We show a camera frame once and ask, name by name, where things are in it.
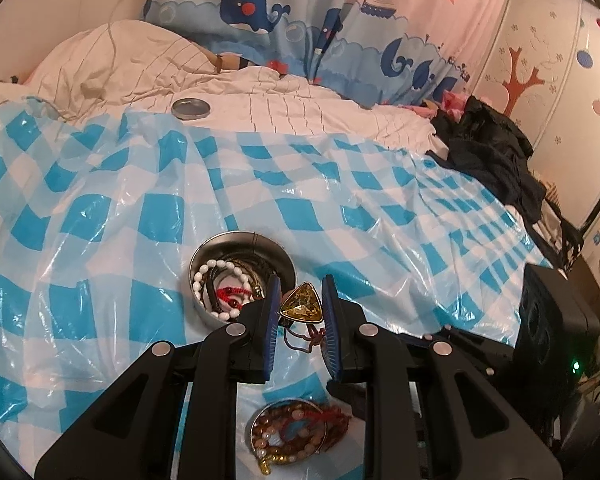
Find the wardrobe with tree decal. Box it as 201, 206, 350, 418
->
467, 0, 600, 231

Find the pink cloth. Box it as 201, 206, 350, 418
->
415, 91, 468, 116

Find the whale print curtain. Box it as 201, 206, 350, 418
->
142, 0, 516, 109

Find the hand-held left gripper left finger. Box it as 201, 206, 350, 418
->
34, 274, 282, 480

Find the pile of bead bracelets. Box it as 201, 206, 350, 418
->
250, 399, 353, 476

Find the round silver tin lid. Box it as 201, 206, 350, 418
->
171, 98, 211, 121

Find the brown black cylindrical object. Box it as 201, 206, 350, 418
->
215, 52, 253, 72

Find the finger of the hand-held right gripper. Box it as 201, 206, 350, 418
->
397, 324, 518, 377
327, 379, 368, 416

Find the white oval bead bracelet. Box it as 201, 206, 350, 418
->
192, 259, 242, 319

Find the white quilt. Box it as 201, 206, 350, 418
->
0, 20, 448, 153

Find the blue checkered plastic sheet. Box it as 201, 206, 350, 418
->
0, 109, 556, 480

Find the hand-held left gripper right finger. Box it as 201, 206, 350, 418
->
321, 274, 563, 480

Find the red cord bracelet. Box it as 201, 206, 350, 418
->
215, 285, 253, 309

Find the amber triangular pendant necklace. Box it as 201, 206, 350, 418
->
277, 282, 331, 358

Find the round silver tin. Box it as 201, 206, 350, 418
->
188, 231, 297, 328

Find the white charging cable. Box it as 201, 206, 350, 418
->
30, 0, 148, 121

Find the dark clothes pile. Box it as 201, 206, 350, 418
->
425, 95, 588, 268

